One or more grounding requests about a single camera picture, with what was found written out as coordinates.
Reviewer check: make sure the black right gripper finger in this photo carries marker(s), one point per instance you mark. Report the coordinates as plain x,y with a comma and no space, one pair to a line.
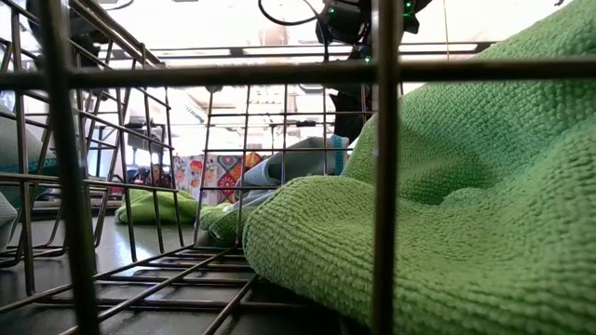
351,116

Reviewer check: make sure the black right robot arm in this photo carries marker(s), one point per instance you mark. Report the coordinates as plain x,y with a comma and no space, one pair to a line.
414,16

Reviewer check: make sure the colourful patterned quilt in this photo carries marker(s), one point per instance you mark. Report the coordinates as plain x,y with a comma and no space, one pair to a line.
223,172

